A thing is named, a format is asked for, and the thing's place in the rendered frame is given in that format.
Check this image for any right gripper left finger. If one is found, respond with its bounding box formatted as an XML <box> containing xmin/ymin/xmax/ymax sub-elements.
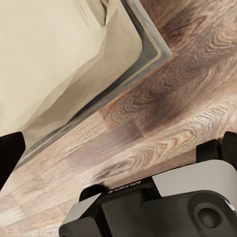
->
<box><xmin>0</xmin><ymin>131</ymin><xmax>26</xmax><ymax>190</ymax></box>

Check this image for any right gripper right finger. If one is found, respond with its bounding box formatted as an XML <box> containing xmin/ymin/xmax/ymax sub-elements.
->
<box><xmin>221</xmin><ymin>131</ymin><xmax>237</xmax><ymax>171</ymax></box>

